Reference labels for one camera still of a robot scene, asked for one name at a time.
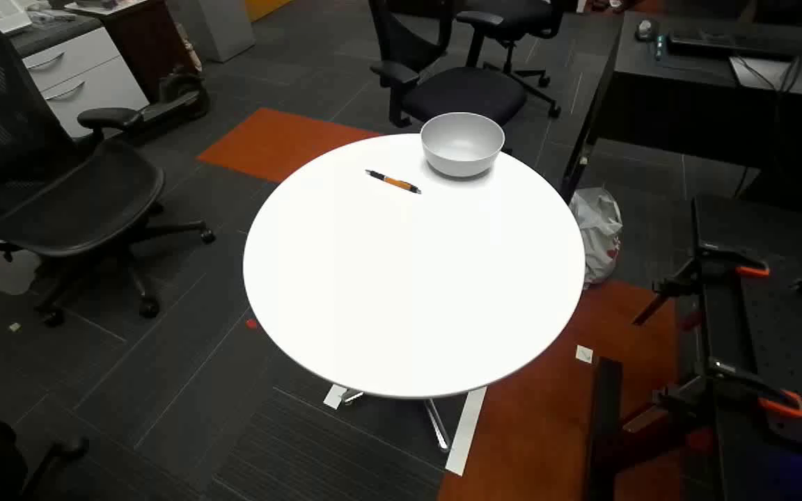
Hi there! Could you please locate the black padded office chair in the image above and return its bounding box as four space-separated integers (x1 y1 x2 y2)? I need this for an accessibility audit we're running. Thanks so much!
454 0 564 122
367 0 530 134

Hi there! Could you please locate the black clamp orange handle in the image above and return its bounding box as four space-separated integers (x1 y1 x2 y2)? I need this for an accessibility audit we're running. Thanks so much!
633 243 775 329
655 358 802 426

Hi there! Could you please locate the white drawer cabinet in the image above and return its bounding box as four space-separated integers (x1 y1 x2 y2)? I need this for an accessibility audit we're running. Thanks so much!
7 21 152 141

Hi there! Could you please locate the white metal table base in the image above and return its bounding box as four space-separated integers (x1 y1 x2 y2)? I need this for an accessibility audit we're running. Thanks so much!
319 382 491 479

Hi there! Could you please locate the orange and black pen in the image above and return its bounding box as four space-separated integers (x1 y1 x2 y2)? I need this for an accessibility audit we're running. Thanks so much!
364 168 422 197

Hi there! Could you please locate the black mesh office chair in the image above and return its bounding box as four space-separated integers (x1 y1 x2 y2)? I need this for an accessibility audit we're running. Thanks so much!
0 12 218 329

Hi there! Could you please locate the white plastic bag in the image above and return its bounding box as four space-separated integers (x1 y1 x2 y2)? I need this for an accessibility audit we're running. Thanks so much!
569 187 623 289

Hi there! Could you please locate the grey round bowl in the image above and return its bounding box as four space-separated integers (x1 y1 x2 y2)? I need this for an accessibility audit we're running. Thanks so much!
418 109 506 180

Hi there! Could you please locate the black robot mount stand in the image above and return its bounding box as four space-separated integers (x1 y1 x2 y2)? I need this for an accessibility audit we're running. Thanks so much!
585 193 802 501

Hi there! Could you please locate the black keyboard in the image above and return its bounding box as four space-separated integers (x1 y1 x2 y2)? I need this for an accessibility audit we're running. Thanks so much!
662 31 802 60

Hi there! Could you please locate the black office desk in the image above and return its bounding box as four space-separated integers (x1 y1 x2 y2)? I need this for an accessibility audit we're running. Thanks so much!
563 7 802 202

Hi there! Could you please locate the grey cabinet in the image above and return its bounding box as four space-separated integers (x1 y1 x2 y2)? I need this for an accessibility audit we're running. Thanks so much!
172 0 255 65

